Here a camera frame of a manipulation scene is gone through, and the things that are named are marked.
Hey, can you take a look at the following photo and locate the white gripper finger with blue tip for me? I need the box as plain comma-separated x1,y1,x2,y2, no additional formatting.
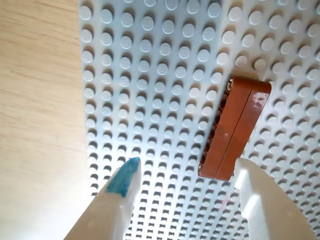
63,156,143,240

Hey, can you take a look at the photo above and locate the brown lego technic beam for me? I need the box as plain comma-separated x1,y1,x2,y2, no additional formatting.
198,75,273,182

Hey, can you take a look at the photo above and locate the gray studded lego baseplate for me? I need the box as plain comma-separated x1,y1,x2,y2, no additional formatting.
77,0,320,240

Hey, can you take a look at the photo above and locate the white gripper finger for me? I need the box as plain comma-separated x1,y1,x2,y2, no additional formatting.
234,156,317,240

